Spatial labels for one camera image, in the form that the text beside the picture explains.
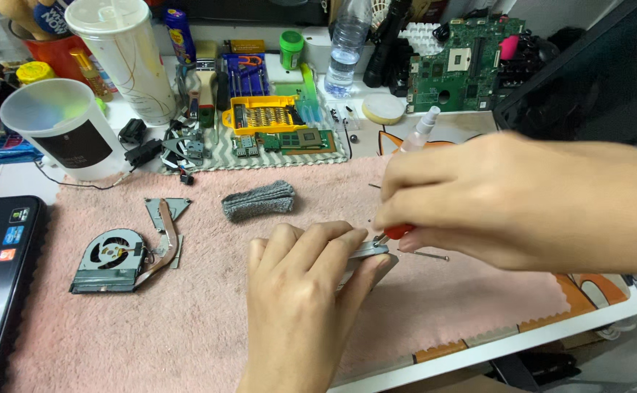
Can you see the person's right hand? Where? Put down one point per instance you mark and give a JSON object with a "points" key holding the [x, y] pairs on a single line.
{"points": [[482, 202]]}

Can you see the person's left hand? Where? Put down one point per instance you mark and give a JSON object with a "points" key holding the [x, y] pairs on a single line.
{"points": [[296, 305]]}

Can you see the person's right fingers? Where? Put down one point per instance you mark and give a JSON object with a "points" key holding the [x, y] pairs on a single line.
{"points": [[411, 202]]}

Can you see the silver metal drive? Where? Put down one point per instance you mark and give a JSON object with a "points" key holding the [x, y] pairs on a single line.
{"points": [[364, 252]]}

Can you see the thin metal screwdriver bit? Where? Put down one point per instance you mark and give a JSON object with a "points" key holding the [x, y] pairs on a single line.
{"points": [[425, 254]]}

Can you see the small spray bottle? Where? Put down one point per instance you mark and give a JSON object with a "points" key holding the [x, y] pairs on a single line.
{"points": [[421, 130]]}

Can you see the round white sponge puck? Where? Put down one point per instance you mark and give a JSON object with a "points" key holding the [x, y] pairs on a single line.
{"points": [[383, 108]]}

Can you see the small green circuit boards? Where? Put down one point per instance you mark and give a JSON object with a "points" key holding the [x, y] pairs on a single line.
{"points": [[291, 141]]}

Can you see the grey zigzag mat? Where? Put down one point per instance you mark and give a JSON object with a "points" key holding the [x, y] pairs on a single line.
{"points": [[274, 155]]}

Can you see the green laptop motherboard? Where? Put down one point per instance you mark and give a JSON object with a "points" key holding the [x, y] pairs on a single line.
{"points": [[460, 65]]}

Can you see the folded grey cloth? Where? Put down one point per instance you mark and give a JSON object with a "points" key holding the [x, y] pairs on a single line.
{"points": [[259, 201]]}

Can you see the black flashlight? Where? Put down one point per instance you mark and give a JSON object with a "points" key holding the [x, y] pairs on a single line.
{"points": [[389, 43]]}

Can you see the clear plastic water bottle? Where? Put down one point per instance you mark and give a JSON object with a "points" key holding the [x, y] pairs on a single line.
{"points": [[346, 49]]}

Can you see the yellow screwdriver bit case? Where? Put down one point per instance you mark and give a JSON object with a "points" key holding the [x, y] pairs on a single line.
{"points": [[264, 114]]}

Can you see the green lidded small jar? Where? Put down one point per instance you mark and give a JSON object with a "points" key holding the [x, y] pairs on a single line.
{"points": [[291, 49]]}

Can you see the orange cartoon desk mat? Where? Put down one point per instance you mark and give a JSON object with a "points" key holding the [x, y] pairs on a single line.
{"points": [[585, 289]]}

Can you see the blue tool kit tray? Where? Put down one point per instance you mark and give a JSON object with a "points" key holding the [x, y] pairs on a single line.
{"points": [[246, 73]]}

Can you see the black laptop lid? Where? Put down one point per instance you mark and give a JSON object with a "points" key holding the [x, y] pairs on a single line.
{"points": [[591, 71]]}

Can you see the pink fluffy towel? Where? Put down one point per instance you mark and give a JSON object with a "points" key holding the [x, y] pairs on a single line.
{"points": [[198, 305]]}

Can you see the blue candy tube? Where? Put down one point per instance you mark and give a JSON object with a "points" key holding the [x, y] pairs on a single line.
{"points": [[181, 35]]}

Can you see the laptop cooling fan with heatpipe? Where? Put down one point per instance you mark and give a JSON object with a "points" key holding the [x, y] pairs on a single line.
{"points": [[127, 251]]}

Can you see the tall white lidded cup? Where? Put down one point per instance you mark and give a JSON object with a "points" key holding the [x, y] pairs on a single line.
{"points": [[127, 60]]}

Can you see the amber glass bottle gold cap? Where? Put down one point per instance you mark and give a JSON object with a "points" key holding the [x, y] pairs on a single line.
{"points": [[92, 73]]}

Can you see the translucent plastic cup black label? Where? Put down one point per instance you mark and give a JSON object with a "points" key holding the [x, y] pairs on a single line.
{"points": [[64, 128]]}

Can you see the red container with tools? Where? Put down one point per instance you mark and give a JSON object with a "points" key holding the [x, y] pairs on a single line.
{"points": [[51, 41]]}

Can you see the yellow lidded jar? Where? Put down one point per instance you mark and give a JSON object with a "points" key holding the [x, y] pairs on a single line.
{"points": [[35, 72]]}

